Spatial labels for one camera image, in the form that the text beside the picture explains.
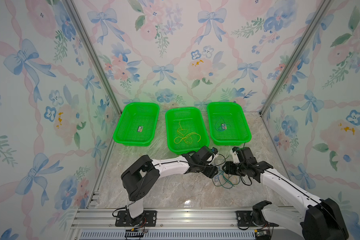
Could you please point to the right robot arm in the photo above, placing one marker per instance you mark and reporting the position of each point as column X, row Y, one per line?
column 314, row 218

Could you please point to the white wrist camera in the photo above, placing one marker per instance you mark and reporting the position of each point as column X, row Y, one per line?
column 242, row 155
column 213, row 153

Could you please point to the green plastic basket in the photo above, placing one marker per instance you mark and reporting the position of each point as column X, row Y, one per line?
column 231, row 114
column 133, row 116
column 186, row 130

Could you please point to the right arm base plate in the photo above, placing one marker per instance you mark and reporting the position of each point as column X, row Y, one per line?
column 252, row 219

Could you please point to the left aluminium corner post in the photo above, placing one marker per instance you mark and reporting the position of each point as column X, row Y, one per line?
column 78, row 23

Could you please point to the right green plastic basket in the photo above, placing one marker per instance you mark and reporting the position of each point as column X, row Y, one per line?
column 231, row 114

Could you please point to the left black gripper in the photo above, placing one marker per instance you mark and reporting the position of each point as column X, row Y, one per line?
column 210, row 172

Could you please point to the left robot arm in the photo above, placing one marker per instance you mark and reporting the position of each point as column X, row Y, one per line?
column 141, row 176

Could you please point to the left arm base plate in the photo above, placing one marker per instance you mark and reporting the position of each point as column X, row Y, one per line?
column 146, row 219

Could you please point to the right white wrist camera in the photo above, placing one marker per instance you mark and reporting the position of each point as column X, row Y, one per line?
column 242, row 155

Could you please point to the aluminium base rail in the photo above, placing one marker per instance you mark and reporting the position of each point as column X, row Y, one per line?
column 173, row 224

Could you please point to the right aluminium corner post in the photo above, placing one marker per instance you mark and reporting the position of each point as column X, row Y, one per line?
column 309, row 32

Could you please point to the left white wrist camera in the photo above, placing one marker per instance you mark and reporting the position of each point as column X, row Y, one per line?
column 213, row 153

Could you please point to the aluminium corner post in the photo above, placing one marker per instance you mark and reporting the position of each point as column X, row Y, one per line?
column 78, row 23
column 309, row 32

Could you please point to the middle green plastic basket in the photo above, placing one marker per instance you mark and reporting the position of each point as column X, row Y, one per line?
column 186, row 130

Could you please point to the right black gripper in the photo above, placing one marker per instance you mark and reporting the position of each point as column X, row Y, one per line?
column 228, row 168

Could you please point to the left green plastic basket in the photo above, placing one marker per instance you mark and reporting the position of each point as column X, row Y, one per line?
column 133, row 116

